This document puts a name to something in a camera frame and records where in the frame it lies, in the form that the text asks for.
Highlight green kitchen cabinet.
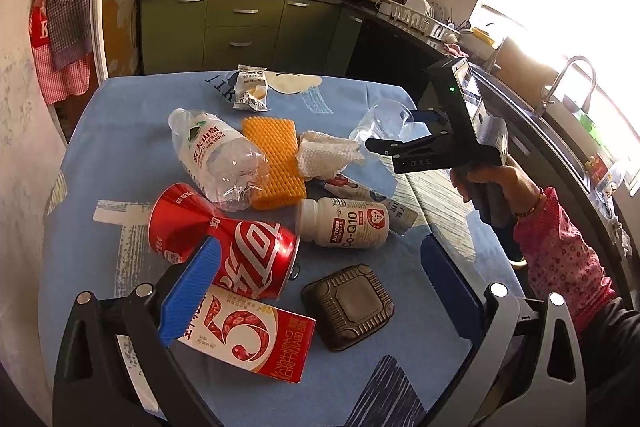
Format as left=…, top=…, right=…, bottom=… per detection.
left=140, top=0, right=362, bottom=78

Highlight red soda can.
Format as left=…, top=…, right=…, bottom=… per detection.
left=148, top=183, right=302, bottom=301

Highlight crushed clear water bottle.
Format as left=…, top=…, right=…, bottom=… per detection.
left=168, top=108, right=274, bottom=212

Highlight black plastic food container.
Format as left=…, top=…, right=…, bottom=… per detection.
left=301, top=263, right=396, bottom=353

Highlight orange foam net sleeve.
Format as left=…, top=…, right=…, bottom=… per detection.
left=241, top=117, right=308, bottom=212

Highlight person's right hand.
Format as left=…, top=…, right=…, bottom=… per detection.
left=449, top=158, right=544, bottom=219

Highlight white tissue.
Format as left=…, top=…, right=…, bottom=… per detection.
left=296, top=131, right=367, bottom=180

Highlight person's dark clothing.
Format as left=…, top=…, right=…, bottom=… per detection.
left=570, top=297, right=640, bottom=427

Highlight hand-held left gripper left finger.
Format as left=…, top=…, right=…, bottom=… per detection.
left=52, top=237, right=223, bottom=427

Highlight white dish rack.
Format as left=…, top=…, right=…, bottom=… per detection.
left=390, top=0, right=462, bottom=40

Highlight clear plastic cup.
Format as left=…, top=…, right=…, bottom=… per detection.
left=348, top=99, right=414, bottom=148

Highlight blue printed tablecloth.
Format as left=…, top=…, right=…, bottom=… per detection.
left=42, top=69, right=526, bottom=427

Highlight white supplement bottle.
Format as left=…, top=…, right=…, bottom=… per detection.
left=295, top=197, right=391, bottom=251

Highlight red checked apron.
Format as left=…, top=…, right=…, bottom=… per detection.
left=29, top=0, right=97, bottom=105

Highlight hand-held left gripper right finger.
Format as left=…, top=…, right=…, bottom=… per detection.
left=420, top=234, right=587, bottom=427

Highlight red and white carton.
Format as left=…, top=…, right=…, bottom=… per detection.
left=175, top=283, right=318, bottom=384

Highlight green plastic container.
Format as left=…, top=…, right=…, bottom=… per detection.
left=577, top=107, right=607, bottom=148

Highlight dark lower kitchen cabinets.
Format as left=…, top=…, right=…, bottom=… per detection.
left=345, top=4, right=640, bottom=260

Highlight silver snack wrapper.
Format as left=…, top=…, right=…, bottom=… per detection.
left=231, top=64, right=271, bottom=112

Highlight metal sink faucet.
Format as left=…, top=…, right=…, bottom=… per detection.
left=535, top=55, right=599, bottom=118

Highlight person's right forearm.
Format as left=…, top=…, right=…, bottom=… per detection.
left=511, top=187, right=618, bottom=333

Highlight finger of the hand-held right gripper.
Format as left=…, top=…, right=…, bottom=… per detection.
left=364, top=128, right=456, bottom=174
left=410, top=108, right=449, bottom=128

